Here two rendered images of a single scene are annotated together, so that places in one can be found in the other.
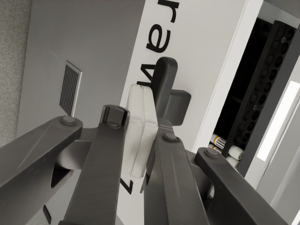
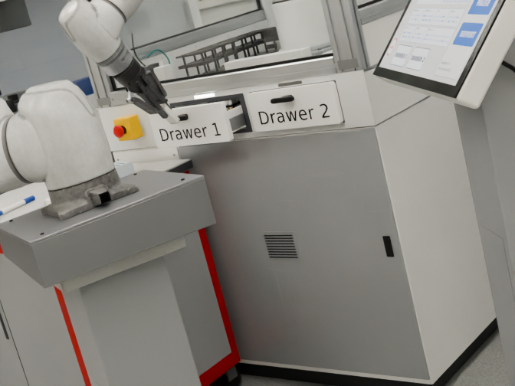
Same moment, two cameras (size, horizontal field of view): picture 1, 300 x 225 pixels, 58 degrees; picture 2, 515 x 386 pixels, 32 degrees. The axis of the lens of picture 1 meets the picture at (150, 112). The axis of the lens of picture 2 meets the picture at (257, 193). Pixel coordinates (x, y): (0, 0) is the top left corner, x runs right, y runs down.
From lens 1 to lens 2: 2.50 m
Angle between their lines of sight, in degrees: 65
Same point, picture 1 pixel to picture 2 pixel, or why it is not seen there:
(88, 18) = (235, 237)
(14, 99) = not seen: outside the picture
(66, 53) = (267, 263)
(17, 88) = not seen: outside the picture
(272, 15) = not seen: hidden behind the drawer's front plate
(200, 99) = (180, 111)
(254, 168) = (218, 94)
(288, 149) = (206, 89)
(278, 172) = (212, 87)
